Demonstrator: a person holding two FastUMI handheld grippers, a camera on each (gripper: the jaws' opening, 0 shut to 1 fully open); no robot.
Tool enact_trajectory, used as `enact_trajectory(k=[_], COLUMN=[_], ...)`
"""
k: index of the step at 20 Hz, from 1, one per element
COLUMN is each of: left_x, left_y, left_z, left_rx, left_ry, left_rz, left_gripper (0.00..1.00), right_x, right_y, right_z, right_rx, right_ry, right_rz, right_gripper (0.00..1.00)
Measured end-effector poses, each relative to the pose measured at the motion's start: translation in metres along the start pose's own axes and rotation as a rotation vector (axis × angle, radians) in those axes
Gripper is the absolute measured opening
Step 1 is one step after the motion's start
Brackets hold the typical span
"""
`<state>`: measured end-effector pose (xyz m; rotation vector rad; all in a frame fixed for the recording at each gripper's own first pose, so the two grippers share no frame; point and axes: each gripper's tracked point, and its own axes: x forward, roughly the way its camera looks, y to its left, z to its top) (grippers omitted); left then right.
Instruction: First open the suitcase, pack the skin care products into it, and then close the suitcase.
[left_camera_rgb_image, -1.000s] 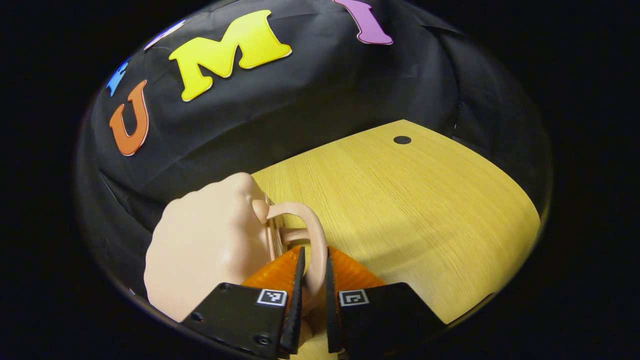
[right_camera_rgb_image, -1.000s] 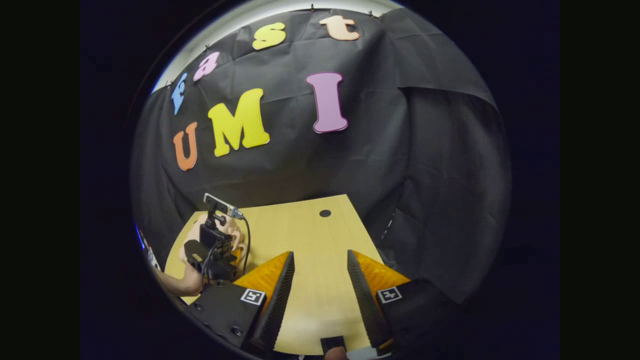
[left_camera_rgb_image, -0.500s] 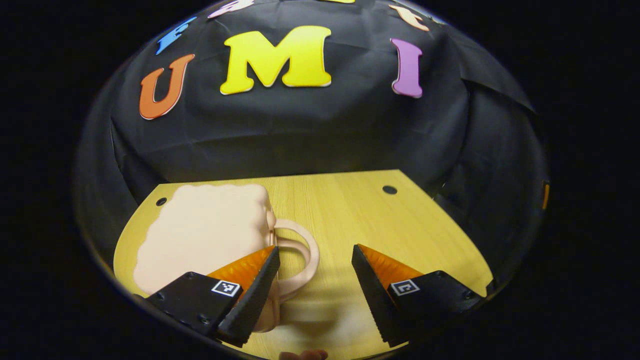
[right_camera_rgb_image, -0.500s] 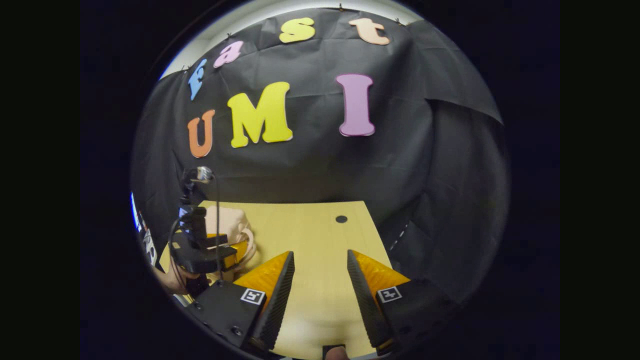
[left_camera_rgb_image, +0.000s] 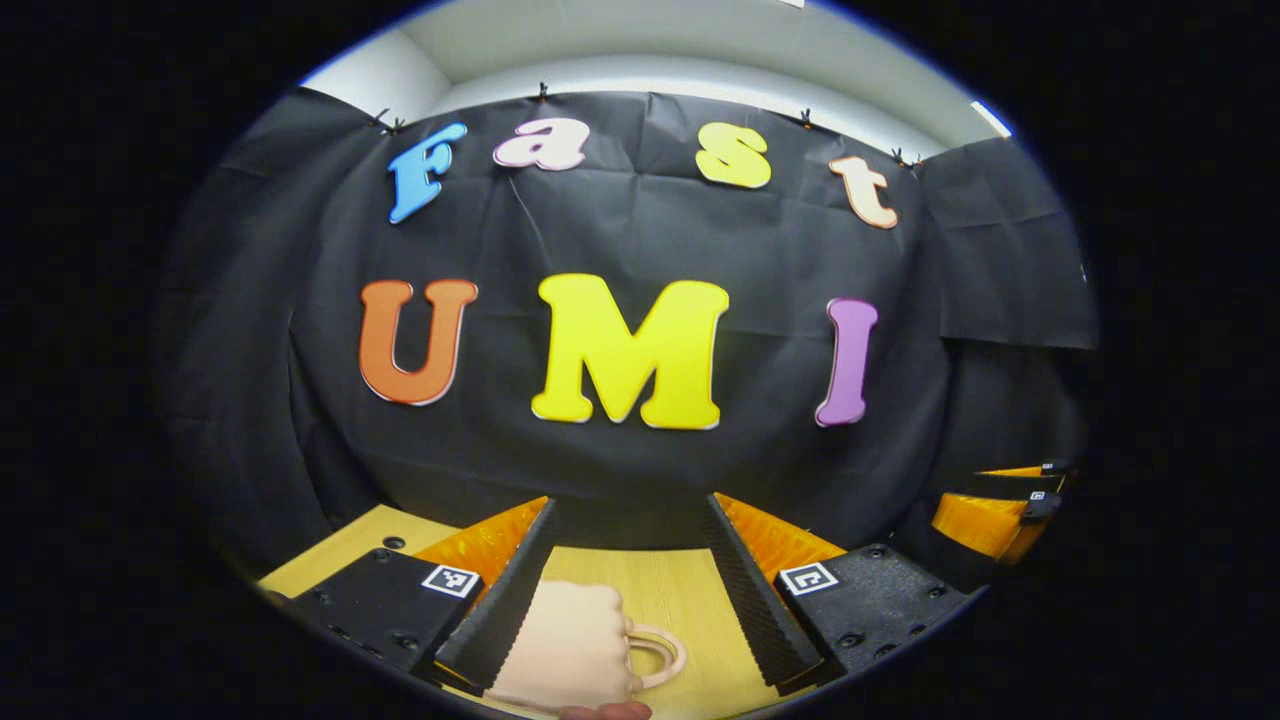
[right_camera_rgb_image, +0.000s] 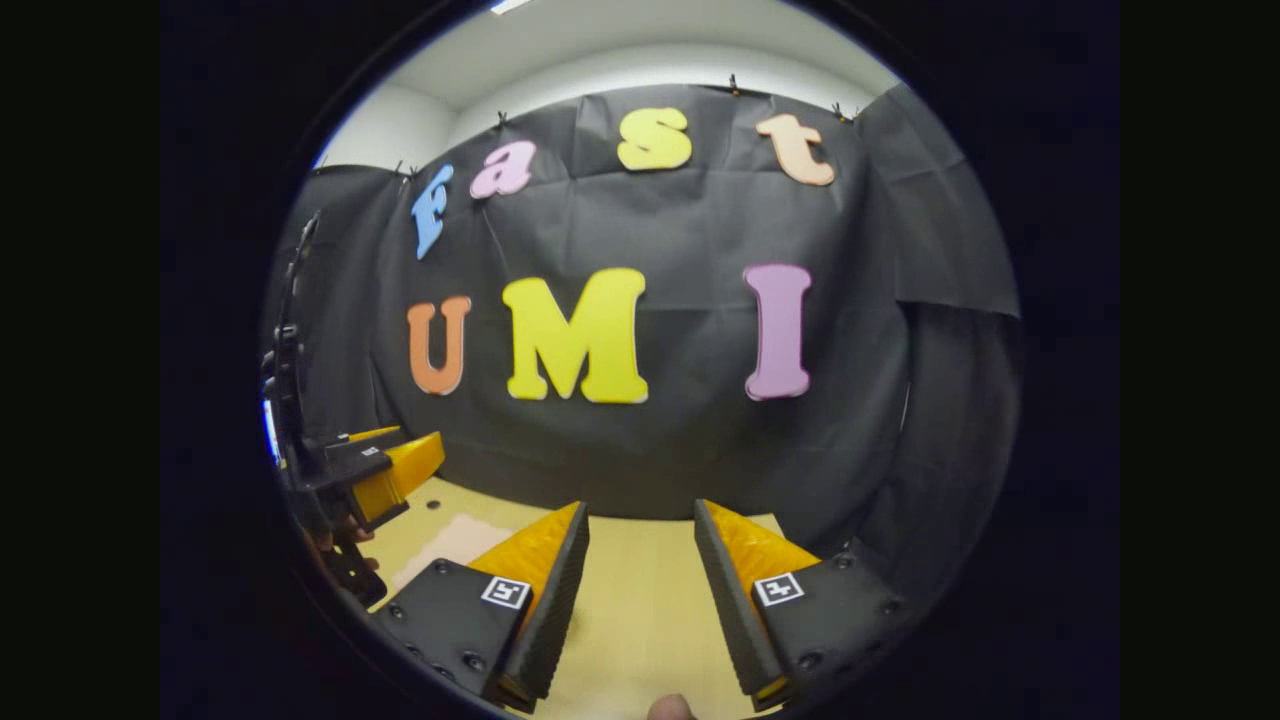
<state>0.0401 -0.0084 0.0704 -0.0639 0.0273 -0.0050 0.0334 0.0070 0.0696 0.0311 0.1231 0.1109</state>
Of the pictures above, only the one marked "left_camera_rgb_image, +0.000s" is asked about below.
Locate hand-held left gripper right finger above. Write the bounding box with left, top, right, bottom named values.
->
left=702, top=491, right=972, bottom=693

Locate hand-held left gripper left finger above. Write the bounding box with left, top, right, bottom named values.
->
left=290, top=496, right=559, bottom=693

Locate pink suitcase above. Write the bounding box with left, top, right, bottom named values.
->
left=485, top=580, right=689, bottom=716

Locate black backdrop cloth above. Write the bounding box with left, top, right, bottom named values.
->
left=155, top=85, right=1101, bottom=576

